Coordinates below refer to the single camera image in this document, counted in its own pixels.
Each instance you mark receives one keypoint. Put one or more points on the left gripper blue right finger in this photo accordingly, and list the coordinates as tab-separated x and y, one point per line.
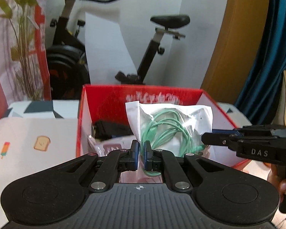
149	156

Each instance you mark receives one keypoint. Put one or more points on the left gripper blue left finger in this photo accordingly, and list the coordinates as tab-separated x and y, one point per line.
133	154

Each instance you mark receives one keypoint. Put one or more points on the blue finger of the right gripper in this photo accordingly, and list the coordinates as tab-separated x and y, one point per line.
216	139
225	131

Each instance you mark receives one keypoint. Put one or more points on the red cardboard box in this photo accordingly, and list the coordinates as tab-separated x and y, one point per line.
169	118

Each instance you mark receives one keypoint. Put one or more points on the person right hand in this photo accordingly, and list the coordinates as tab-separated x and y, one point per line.
276	181

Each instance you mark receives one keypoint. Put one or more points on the teal curtain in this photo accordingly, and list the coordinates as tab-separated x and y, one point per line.
259	97

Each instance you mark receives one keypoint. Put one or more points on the black exercise bike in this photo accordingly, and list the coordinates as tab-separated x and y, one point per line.
103	57

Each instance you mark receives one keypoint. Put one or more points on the pink printed backdrop cloth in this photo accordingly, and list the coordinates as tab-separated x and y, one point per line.
24	74

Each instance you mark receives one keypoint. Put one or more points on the wooden door frame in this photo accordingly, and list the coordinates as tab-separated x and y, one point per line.
235	49

